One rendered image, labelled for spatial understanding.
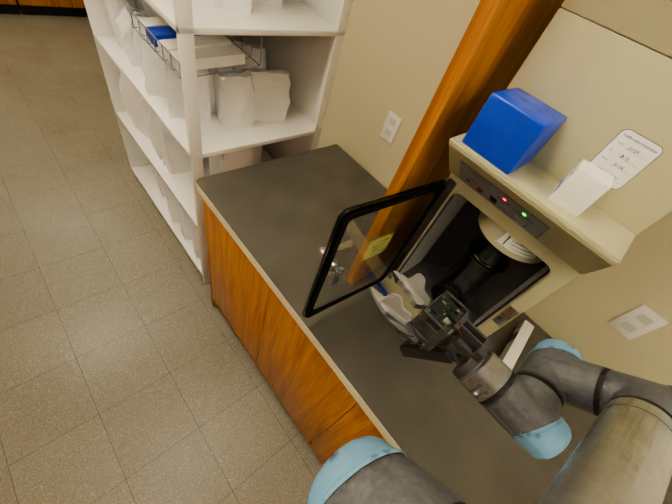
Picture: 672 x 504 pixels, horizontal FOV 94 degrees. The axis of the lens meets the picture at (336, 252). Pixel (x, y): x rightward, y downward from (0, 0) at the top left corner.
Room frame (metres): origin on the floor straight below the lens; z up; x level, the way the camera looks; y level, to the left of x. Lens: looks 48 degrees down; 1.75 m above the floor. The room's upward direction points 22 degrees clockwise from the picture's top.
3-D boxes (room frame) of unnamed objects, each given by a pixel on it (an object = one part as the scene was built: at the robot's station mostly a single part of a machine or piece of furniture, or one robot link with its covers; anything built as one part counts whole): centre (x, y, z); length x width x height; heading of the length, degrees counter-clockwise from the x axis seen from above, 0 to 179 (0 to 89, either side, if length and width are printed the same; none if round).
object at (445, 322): (0.32, -0.23, 1.30); 0.12 x 0.08 x 0.09; 59
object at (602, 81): (0.69, -0.37, 1.33); 0.32 x 0.25 x 0.77; 58
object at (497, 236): (0.66, -0.38, 1.34); 0.18 x 0.18 x 0.05
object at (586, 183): (0.51, -0.32, 1.54); 0.05 x 0.05 x 0.06; 66
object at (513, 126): (0.59, -0.20, 1.56); 0.10 x 0.10 x 0.09; 58
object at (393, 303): (0.34, -0.13, 1.30); 0.09 x 0.03 x 0.06; 74
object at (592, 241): (0.54, -0.28, 1.46); 0.32 x 0.11 x 0.10; 58
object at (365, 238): (0.53, -0.08, 1.19); 0.30 x 0.01 x 0.40; 142
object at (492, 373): (0.28, -0.30, 1.30); 0.08 x 0.05 x 0.08; 149
